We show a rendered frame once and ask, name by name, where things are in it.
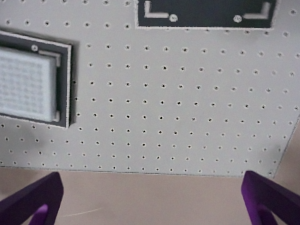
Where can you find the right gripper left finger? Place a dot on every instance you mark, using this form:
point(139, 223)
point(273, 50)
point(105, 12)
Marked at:
point(41, 198)

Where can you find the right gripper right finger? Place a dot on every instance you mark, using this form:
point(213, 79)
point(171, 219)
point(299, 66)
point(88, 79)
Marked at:
point(263, 197)

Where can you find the clear plastic plate lid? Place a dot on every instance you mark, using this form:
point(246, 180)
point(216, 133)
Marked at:
point(26, 86)

